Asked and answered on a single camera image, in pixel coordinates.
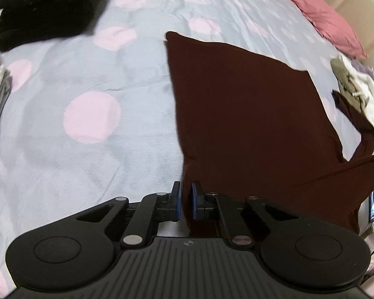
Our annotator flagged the maroon sweater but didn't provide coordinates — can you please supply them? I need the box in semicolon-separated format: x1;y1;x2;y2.
165;31;374;239

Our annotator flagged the pink pillow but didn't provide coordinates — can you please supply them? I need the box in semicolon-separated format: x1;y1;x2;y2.
273;0;368;58

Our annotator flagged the black folded garment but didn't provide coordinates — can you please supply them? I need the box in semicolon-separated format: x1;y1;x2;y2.
0;0;116;51

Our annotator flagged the polka dot bedspread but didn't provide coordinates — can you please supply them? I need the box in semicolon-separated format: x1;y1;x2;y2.
0;0;374;299

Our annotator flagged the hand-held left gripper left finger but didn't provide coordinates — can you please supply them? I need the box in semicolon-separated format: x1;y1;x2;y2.
76;181;184;250

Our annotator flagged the beige padded headboard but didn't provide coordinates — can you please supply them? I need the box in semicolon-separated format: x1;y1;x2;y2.
305;0;374;66

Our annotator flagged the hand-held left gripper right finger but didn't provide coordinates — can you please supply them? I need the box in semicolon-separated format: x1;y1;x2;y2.
191;181;295;250

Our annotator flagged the beige striped garment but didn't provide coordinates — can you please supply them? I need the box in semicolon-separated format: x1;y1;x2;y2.
330;57;367;113

